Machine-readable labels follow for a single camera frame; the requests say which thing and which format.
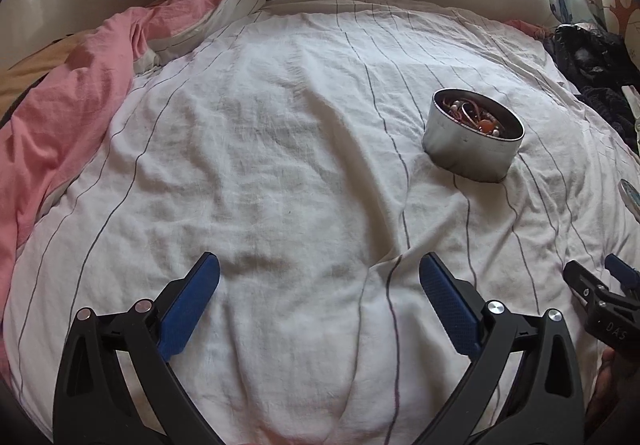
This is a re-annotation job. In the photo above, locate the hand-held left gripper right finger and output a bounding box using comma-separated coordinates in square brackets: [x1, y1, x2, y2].
[419, 252, 586, 445]

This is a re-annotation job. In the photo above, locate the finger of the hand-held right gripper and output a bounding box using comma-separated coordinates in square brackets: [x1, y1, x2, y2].
[604, 253, 640, 296]
[562, 260, 608, 311]

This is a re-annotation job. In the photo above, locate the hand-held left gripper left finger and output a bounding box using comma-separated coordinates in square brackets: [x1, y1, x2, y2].
[52, 251, 222, 445]

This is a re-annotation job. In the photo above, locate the round silver tin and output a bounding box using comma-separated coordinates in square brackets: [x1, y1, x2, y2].
[422, 88, 526, 183]

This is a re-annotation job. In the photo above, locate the white bead bracelet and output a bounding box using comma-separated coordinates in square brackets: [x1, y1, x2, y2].
[447, 98, 507, 138]

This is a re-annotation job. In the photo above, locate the person's right hand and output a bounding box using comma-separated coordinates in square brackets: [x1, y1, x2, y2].
[585, 347, 626, 433]

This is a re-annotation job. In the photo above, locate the round tin lid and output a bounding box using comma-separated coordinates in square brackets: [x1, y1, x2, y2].
[619, 178, 640, 216]

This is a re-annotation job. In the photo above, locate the white striped duvet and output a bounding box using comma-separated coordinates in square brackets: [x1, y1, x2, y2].
[2, 0, 636, 445]

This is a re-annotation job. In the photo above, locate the cream cloth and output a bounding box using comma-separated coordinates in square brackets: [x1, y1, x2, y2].
[620, 85, 640, 136]

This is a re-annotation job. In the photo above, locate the dark clothes pile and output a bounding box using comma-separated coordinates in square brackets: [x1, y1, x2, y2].
[542, 24, 640, 151]

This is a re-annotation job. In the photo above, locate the pink blanket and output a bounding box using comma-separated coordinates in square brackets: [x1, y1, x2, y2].
[0, 0, 226, 321]

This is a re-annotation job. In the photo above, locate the tan bed sheet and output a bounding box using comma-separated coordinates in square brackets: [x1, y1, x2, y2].
[0, 32, 86, 126]

